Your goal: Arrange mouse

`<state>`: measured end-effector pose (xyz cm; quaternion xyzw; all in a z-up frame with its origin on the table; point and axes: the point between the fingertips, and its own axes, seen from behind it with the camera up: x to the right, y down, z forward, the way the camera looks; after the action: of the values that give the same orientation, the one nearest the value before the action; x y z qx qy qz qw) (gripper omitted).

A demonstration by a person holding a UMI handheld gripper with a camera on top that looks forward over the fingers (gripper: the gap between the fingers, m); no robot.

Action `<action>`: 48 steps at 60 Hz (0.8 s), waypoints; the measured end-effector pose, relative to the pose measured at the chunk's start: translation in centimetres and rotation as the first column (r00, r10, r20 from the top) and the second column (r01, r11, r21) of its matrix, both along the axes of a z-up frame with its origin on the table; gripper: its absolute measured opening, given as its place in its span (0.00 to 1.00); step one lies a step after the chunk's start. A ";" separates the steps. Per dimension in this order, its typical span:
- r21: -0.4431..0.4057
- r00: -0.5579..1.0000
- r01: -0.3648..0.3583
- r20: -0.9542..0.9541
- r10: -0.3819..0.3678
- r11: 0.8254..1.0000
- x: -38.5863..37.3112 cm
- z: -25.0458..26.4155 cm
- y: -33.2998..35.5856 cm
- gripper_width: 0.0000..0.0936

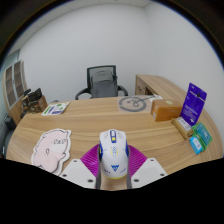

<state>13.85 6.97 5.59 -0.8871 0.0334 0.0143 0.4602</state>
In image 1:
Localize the brown paper packet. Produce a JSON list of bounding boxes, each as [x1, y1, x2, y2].
[[170, 116, 194, 140]]

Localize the white printed leaflet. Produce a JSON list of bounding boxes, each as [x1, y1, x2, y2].
[[41, 101, 71, 117]]

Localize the green flat packet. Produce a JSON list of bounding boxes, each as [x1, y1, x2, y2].
[[191, 122, 213, 149]]

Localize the white computer mouse blue accents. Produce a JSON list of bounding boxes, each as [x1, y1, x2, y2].
[[97, 128, 130, 180]]

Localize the blue wet wipes pack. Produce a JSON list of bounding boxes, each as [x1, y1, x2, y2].
[[188, 134, 204, 156]]

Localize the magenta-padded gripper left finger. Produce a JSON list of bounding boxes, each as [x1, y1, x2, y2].
[[59, 143, 103, 190]]

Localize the brown cardboard box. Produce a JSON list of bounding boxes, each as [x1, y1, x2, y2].
[[30, 95, 48, 115]]

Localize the grey round-print mat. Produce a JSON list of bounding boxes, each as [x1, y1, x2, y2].
[[117, 95, 155, 113]]

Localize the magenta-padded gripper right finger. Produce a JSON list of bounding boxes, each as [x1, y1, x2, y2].
[[125, 143, 168, 190]]

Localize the purple standing pouch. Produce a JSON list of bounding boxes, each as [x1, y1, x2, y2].
[[179, 82, 208, 127]]

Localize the black plastic crate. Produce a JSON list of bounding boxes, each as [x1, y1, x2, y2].
[[27, 87, 43, 103]]

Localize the black mesh office chair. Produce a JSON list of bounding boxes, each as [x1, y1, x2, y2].
[[74, 64, 129, 101]]

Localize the pink cartoon-shaped mouse pad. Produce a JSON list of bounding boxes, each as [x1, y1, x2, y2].
[[30, 128, 73, 177]]

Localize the orange-brown cardboard box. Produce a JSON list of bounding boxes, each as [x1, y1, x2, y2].
[[150, 99, 184, 122]]

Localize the dark grey chair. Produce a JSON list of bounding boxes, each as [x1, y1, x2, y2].
[[0, 114, 17, 158]]

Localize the wooden side desk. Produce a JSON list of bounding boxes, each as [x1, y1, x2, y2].
[[134, 73, 188, 101]]

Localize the wooden shelf unit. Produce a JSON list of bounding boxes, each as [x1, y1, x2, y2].
[[2, 59, 29, 126]]

